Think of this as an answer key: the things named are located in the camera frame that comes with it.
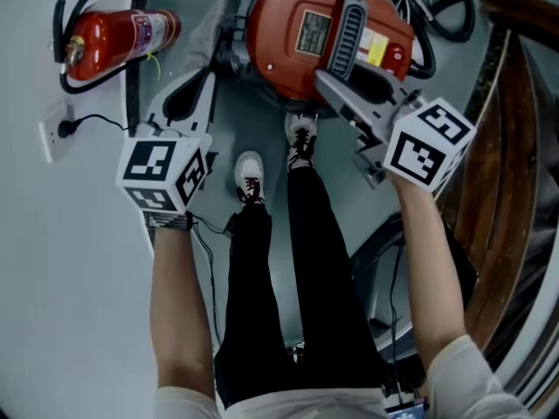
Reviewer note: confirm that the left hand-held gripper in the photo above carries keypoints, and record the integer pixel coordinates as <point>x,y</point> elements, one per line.
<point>148,162</point>

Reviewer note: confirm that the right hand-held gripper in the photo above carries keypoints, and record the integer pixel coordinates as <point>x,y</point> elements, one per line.
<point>419,155</point>

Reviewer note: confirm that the red vacuum cleaner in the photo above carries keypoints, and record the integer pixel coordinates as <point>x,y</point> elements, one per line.
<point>279,24</point>

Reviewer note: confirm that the person's left forearm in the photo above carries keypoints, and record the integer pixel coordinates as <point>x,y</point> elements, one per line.
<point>179,312</point>

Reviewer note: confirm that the person's right forearm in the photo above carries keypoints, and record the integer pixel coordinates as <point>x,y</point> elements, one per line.
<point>428,269</point>

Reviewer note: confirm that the person's right white shoe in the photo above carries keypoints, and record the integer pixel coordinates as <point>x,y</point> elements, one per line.
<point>301,140</point>

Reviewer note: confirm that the person's white shoe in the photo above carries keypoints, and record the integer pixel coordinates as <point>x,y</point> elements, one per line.
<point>301,140</point>
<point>250,173</point>

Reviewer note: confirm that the person's left white shoe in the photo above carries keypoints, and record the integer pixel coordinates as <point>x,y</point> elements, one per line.
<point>250,173</point>

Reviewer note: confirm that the red fire extinguisher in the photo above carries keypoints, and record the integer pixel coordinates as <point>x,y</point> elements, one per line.
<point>113,37</point>

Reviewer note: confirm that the black floor equipment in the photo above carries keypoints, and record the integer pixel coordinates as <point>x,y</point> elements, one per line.
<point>375,277</point>

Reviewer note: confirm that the person's black trousers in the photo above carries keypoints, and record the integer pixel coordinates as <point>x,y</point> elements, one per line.
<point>314,277</point>

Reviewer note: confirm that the black waist device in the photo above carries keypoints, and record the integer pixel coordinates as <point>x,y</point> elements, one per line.
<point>404,409</point>

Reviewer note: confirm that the person's white shirt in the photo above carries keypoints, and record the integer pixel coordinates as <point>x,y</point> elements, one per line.
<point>305,408</point>

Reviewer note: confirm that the white wall socket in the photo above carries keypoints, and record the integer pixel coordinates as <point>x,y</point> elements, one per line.
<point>48,142</point>

